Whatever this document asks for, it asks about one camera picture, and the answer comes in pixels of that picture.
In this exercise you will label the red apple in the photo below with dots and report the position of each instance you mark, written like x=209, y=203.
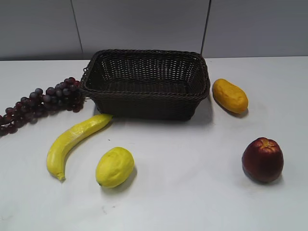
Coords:
x=263, y=160

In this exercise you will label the dark brown woven basket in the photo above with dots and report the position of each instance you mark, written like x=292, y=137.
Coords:
x=146, y=84

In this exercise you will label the yellow lemon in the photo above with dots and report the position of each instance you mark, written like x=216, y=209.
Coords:
x=114, y=167

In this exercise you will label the orange yellow mango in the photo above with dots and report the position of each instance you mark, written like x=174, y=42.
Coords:
x=230, y=96

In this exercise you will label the dark purple grape bunch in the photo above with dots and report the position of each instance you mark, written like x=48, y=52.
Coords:
x=64, y=96

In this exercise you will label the yellow banana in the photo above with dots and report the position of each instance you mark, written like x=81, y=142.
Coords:
x=57, y=153

